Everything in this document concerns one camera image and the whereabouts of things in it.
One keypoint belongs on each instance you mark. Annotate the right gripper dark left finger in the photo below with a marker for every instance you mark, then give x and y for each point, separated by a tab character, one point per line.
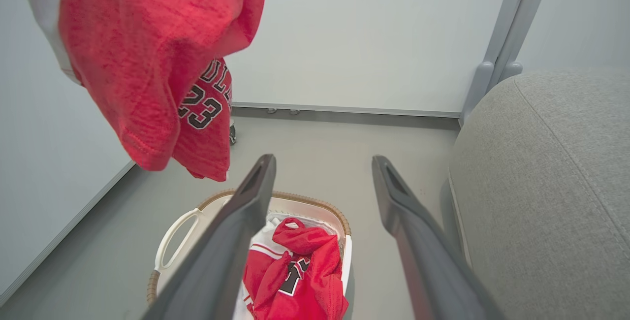
216	261

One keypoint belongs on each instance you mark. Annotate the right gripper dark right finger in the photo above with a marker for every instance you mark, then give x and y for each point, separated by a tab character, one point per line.
428	261

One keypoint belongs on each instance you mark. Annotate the red basketball jersey white trim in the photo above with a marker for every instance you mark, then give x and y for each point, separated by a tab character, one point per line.
315	280

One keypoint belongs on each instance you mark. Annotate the red heathered Bulls 23 t-shirt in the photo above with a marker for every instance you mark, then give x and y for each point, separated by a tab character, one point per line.
147	39

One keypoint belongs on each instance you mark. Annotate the white laundry basket brown rim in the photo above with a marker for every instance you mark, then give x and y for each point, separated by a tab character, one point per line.
215	211

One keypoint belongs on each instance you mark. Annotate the black caster wheel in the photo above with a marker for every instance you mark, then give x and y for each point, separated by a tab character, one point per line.
233	134

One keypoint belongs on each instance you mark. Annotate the grey fabric sofa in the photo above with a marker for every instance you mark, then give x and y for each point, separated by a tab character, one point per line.
541	187

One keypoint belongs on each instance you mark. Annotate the grey partition frame post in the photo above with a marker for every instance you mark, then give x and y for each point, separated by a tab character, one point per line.
521	24
492	49

